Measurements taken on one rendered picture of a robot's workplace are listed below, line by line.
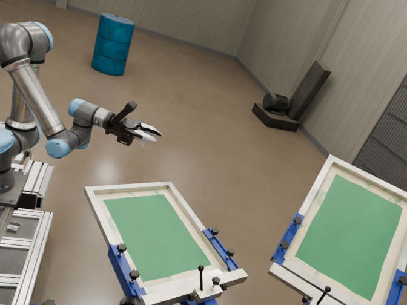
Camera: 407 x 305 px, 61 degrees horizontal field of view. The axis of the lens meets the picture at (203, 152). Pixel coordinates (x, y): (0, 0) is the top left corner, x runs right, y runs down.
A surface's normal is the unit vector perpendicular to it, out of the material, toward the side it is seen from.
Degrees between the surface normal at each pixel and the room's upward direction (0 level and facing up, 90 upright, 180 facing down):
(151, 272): 0
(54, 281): 0
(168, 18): 90
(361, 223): 32
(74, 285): 0
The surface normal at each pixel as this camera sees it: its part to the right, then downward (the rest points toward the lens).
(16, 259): 0.32, -0.84
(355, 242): 0.04, -0.57
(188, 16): 0.18, 0.51
